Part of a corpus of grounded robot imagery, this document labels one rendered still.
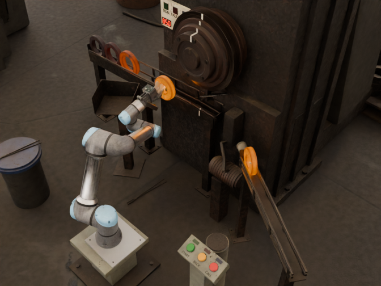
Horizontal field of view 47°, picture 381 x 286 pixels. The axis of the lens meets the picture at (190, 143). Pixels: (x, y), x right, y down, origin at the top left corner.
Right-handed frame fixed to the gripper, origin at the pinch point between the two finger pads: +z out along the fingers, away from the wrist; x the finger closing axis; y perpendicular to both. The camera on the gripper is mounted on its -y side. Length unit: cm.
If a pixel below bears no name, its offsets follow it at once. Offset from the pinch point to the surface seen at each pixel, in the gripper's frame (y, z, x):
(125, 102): -20.1, -15.7, 30.1
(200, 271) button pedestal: -10, -70, -92
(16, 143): -19, -83, 66
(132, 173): -76, -38, 24
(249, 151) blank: -6, -5, -70
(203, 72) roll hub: 21.3, 7.6, -30.6
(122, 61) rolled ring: -16, 8, 57
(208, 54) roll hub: 32.3, 11.7, -32.7
